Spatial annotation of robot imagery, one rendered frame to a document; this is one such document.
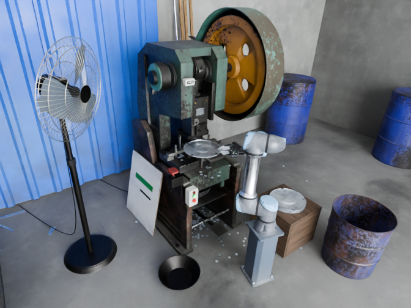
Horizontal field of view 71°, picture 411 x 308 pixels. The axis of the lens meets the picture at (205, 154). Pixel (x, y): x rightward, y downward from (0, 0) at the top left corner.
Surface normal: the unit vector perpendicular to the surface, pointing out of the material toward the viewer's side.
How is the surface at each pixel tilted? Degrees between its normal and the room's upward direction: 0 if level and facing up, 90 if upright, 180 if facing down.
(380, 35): 90
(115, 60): 90
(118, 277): 0
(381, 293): 0
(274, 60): 73
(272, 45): 62
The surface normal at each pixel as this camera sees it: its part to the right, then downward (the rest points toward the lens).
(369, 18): -0.79, 0.27
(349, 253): -0.54, 0.42
